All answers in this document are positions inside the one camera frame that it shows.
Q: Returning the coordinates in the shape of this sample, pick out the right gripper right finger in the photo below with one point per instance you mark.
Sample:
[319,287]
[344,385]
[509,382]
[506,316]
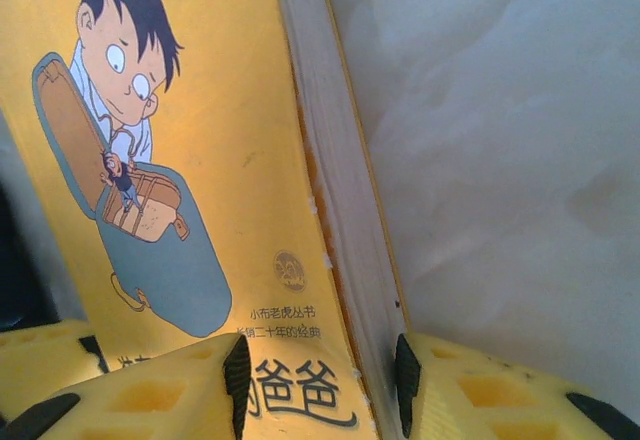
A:
[500,405]

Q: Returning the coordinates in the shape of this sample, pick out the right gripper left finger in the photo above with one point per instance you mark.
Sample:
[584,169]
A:
[150,400]

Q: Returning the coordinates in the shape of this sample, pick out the yellow cartoon book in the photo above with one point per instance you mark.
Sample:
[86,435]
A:
[225,110]

